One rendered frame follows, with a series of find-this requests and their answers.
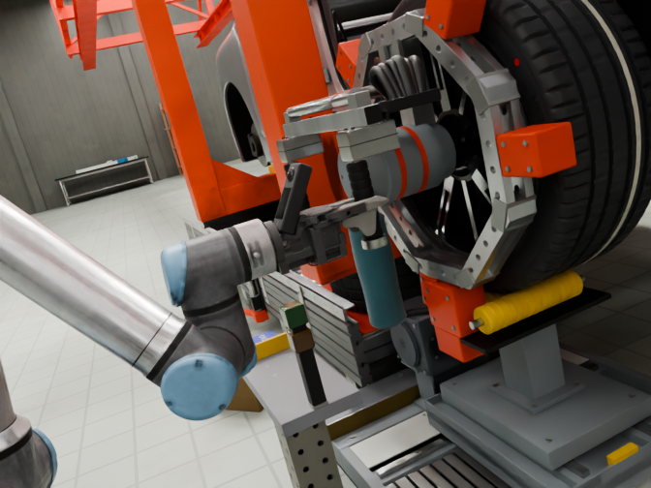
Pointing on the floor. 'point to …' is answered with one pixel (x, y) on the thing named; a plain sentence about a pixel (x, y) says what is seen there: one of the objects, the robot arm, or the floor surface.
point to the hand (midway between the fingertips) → (375, 197)
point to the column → (310, 458)
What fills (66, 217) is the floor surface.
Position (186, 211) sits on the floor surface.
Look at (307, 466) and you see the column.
